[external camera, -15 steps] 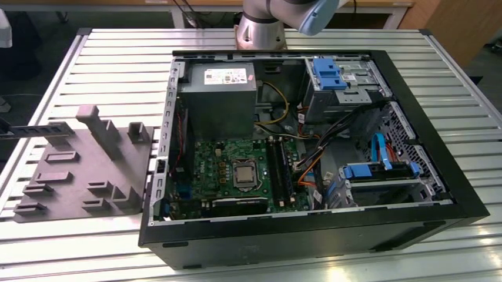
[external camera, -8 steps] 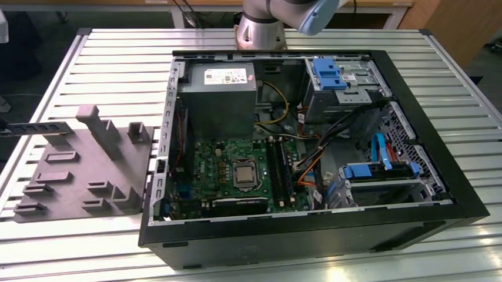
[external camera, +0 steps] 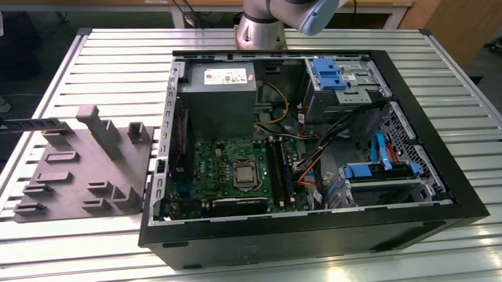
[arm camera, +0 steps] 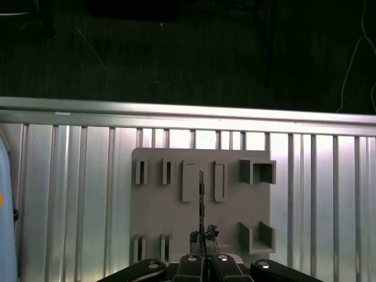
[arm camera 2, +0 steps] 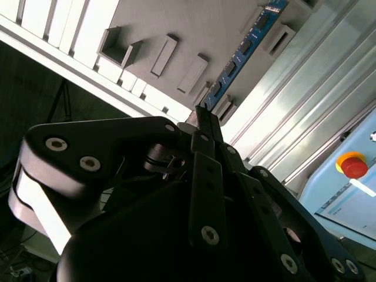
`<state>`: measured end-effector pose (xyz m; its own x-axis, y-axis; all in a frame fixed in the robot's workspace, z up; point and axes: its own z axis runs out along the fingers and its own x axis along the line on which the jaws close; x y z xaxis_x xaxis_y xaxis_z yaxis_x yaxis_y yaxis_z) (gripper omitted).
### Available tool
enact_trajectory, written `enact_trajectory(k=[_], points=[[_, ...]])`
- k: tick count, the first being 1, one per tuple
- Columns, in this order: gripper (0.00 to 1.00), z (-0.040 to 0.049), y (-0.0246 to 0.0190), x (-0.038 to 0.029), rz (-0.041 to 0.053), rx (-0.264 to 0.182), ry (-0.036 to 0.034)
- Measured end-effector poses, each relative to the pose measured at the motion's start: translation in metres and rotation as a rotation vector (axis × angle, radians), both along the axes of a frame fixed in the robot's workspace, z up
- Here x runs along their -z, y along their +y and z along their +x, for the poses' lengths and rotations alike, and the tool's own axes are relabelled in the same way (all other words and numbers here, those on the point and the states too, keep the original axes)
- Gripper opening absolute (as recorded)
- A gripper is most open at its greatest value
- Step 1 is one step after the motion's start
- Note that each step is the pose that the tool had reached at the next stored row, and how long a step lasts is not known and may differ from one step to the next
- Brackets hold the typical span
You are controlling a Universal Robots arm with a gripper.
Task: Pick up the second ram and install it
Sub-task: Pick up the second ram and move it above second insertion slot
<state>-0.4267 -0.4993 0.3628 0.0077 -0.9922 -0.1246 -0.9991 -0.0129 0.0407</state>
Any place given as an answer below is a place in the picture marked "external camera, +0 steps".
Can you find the metal disk bay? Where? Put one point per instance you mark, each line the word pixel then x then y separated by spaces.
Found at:
pixel 386 182

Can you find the grey metal stand foot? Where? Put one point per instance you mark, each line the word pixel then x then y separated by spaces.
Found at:
pixel 4 107

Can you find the black open PC case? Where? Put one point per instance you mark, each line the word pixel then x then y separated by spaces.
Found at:
pixel 274 238

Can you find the blue plastic drive latch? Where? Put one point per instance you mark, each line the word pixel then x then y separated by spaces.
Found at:
pixel 332 79

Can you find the blue RAM stick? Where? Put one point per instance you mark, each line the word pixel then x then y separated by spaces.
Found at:
pixel 35 124

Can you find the wooden cabinet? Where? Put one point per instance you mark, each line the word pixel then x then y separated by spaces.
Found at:
pixel 462 23

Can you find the grey parts rack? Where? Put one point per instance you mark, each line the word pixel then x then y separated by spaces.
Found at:
pixel 98 176

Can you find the green motherboard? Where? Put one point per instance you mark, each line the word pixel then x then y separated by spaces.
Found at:
pixel 214 152

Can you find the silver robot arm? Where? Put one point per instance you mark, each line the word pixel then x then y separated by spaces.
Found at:
pixel 259 32

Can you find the black chair base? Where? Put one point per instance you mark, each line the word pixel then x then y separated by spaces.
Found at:
pixel 494 46

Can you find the black graphics card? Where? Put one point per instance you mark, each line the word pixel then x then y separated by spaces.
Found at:
pixel 239 207

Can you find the grey power supply unit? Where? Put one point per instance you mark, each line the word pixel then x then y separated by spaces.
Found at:
pixel 219 111

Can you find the silver CPU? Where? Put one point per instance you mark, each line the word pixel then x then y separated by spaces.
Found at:
pixel 243 174

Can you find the hard disk in blue carrier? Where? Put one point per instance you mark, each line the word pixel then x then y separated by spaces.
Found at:
pixel 362 171

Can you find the metal drive cage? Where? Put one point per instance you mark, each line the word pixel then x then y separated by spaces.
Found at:
pixel 353 97

